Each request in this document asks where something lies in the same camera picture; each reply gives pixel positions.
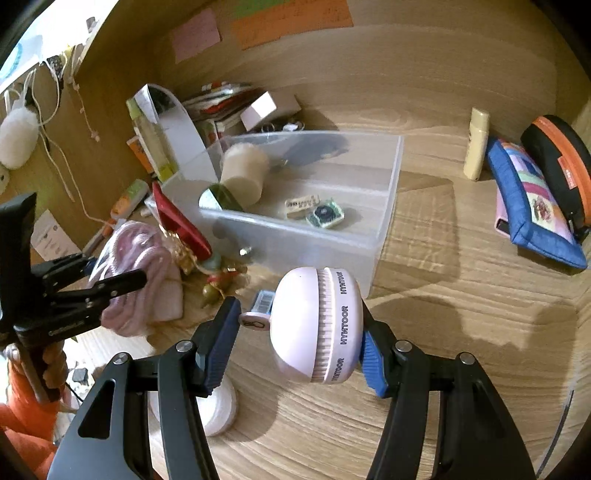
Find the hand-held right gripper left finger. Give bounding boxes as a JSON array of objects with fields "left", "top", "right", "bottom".
[{"left": 46, "top": 298, "right": 242, "bottom": 480}]

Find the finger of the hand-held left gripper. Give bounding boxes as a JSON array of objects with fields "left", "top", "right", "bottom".
[
  {"left": 32, "top": 253, "right": 95, "bottom": 289},
  {"left": 55, "top": 269, "right": 147, "bottom": 319}
]

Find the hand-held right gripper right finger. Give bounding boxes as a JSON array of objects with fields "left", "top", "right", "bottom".
[{"left": 360, "top": 299, "right": 539, "bottom": 480}]

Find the pink braided rope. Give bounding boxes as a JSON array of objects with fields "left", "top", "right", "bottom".
[{"left": 88, "top": 220, "right": 183, "bottom": 335}]

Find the white round handheld fan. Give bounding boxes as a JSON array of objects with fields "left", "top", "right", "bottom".
[{"left": 269, "top": 267, "right": 364, "bottom": 385}]

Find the clear plastic storage box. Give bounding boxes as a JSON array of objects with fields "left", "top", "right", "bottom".
[{"left": 164, "top": 130, "right": 404, "bottom": 298}]

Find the wooden desktop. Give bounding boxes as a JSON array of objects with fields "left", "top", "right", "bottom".
[{"left": 55, "top": 90, "right": 586, "bottom": 480}]

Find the person's left hand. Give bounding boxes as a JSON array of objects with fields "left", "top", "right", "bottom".
[{"left": 7, "top": 342, "right": 65, "bottom": 403}]

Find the white printed receipt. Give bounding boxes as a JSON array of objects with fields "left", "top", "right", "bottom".
[{"left": 30, "top": 210, "right": 70, "bottom": 261}]

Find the beaded tassel trinket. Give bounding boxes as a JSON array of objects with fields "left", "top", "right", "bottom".
[{"left": 201, "top": 256, "right": 250, "bottom": 309}]

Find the gold charm ornament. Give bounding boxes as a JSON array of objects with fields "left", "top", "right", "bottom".
[{"left": 161, "top": 231, "right": 204, "bottom": 273}]

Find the red pouch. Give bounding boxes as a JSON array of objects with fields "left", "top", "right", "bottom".
[{"left": 151, "top": 181, "right": 213, "bottom": 261}]

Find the orange green label bottle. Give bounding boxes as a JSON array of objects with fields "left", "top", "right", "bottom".
[{"left": 110, "top": 179, "right": 151, "bottom": 221}]

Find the orange tube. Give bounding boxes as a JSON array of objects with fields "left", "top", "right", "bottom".
[{"left": 127, "top": 136, "right": 158, "bottom": 175}]

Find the green round mirror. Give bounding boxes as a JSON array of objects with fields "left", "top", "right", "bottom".
[{"left": 198, "top": 184, "right": 245, "bottom": 213}]

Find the white fluffy pompom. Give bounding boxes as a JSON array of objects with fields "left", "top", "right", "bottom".
[{"left": 0, "top": 106, "right": 40, "bottom": 171}]

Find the tall yellow spray bottle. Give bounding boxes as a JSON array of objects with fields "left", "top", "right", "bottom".
[{"left": 127, "top": 99, "right": 176, "bottom": 183}]

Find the green square magnet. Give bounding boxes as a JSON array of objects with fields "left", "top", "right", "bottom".
[{"left": 305, "top": 198, "right": 346, "bottom": 229}]

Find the small cream printed eraser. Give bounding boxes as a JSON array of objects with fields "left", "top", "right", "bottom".
[{"left": 284, "top": 194, "right": 321, "bottom": 219}]

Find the beige cylindrical puff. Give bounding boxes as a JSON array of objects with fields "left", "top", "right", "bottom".
[{"left": 219, "top": 143, "right": 271, "bottom": 207}]

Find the pink flat case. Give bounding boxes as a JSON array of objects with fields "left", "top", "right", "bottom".
[{"left": 493, "top": 185, "right": 515, "bottom": 238}]

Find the stack of books and packets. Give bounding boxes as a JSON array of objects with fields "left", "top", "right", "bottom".
[{"left": 182, "top": 82, "right": 259, "bottom": 146}]

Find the blue patchwork pencil case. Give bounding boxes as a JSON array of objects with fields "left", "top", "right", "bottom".
[{"left": 485, "top": 137, "right": 588, "bottom": 270}]

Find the small white box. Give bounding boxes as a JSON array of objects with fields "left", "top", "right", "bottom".
[{"left": 240, "top": 91, "right": 301, "bottom": 132}]

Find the cream sunscreen bottle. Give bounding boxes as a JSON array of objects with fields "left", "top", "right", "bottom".
[{"left": 463, "top": 107, "right": 490, "bottom": 181}]

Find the pink sticky note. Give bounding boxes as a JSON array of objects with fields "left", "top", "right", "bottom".
[{"left": 172, "top": 7, "right": 221, "bottom": 64}]

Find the black orange zip case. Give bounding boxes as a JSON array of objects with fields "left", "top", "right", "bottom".
[{"left": 521, "top": 115, "right": 591, "bottom": 243}]

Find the green sticky note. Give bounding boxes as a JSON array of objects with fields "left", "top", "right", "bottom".
[{"left": 231, "top": 0, "right": 278, "bottom": 20}]

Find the orange sticky note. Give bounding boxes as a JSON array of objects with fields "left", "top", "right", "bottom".
[{"left": 231, "top": 0, "right": 354, "bottom": 51}]

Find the white cable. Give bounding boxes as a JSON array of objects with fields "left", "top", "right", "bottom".
[{"left": 39, "top": 111, "right": 112, "bottom": 228}]

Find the beige knotted string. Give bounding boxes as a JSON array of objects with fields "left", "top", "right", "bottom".
[{"left": 68, "top": 46, "right": 101, "bottom": 144}]

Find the pile of bead bracelets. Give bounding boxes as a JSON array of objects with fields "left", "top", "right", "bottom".
[{"left": 259, "top": 117, "right": 306, "bottom": 136}]

